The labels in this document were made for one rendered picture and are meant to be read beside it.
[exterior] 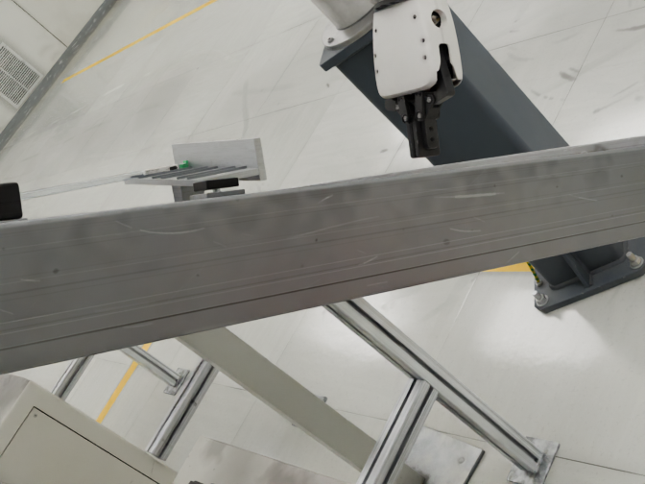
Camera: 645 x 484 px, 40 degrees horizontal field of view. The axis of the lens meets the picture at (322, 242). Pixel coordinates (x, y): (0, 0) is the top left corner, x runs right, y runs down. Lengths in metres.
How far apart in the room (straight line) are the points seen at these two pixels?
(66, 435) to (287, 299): 1.54
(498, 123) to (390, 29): 0.59
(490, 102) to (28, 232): 1.24
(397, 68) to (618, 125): 1.17
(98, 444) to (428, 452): 0.69
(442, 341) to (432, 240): 1.50
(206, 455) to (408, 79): 0.54
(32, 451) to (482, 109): 1.11
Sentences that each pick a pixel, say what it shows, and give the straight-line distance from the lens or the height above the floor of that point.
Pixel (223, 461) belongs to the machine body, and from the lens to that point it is 1.15.
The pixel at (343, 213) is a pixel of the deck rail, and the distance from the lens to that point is 0.47.
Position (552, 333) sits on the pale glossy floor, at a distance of 1.81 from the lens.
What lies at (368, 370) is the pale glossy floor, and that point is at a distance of 2.13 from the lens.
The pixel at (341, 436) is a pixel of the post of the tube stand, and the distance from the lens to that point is 1.66.
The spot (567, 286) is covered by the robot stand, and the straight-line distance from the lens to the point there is 1.84.
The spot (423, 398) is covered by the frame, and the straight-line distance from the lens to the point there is 1.44.
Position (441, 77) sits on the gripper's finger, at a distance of 0.98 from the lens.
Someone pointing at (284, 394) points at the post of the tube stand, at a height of 0.38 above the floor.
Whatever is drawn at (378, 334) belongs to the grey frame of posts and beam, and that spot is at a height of 0.44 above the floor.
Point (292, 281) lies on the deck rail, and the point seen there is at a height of 0.99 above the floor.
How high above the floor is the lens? 1.19
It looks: 27 degrees down
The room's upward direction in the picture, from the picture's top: 49 degrees counter-clockwise
